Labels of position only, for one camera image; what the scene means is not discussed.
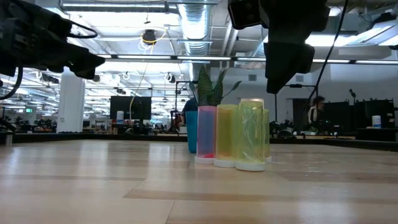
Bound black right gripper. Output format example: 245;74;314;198
259;0;331;95

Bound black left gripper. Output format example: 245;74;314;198
9;0;106;80

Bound green pill bottle white pills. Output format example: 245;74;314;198
263;108;272;164

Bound green pill bottle red pills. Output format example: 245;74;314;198
235;100;267;172

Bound pink translucent pill bottle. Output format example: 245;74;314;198
194;105;218;165

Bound blue plastic basket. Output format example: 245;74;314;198
185;110;200;154

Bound white round pillar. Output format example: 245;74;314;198
56;68;86;134

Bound person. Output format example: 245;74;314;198
307;95;326;125
182;98;199;125

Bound long ceiling light bar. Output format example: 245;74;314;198
93;54;398;65

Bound black monitor screen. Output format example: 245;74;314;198
109;95;152;121

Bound black partition panel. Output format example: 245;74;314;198
354;98;396;129
323;101;351;131

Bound green snake plant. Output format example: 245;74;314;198
188;64;243;107

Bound black frame stand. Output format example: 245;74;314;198
274;83;319;123

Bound black looped gripper cable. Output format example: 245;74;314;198
67;20;99;40

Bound long black arm cable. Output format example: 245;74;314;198
297;0;349;125

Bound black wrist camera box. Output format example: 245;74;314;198
228;0;262;30

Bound black overhead camera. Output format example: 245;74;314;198
142;29;157;46

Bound black hanging arm cable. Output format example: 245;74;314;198
0;66;24;101

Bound black table edge frame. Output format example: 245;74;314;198
0;131;398;152

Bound silver ribbed air duct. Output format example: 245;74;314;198
177;2;213;57

